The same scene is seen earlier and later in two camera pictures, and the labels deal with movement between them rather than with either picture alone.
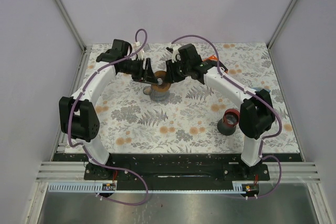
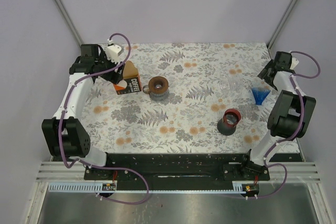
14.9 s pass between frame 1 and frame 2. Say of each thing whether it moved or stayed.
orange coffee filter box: moved
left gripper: moved
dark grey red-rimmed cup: stayed
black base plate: stayed
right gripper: moved
